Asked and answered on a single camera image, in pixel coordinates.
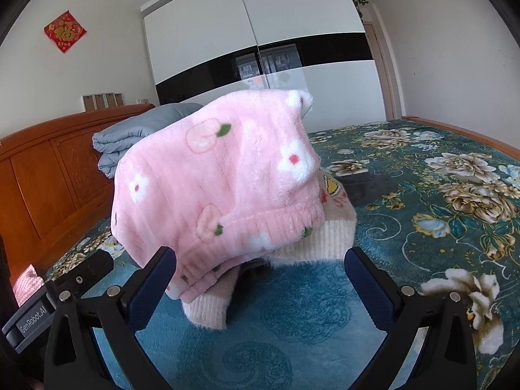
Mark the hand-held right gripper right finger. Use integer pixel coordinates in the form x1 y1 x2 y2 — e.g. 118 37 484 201
344 246 478 390

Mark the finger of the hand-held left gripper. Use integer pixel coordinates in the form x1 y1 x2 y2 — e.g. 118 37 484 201
43 250 115 305

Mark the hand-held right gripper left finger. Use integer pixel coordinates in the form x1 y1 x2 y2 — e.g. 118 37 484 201
43 246 178 390

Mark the pink floral fleece garment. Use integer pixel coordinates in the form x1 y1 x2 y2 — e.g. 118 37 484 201
110 88 326 302

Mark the cream fuzzy sweater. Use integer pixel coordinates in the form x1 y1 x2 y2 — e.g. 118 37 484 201
181 168 358 331

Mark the teal floral bed blanket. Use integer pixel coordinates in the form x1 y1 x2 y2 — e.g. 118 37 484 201
41 119 520 390

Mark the dark grey jacket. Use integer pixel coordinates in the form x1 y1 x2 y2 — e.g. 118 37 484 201
337 171 403 208

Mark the wooden headboard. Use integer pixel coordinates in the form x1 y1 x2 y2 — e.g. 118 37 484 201
0 103 157 289

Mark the folded grey quilt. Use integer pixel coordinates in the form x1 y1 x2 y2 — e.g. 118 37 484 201
92 103 204 179

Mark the wooden door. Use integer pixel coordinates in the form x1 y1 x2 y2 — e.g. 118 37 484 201
363 20 403 120

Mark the white wardrobe with black band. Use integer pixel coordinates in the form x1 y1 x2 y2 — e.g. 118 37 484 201
139 0 401 139

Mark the wooden bed side rail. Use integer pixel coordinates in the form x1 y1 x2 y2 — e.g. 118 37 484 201
402 116 520 149

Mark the red diamond wall decoration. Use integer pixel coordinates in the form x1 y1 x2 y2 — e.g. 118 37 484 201
43 12 88 53

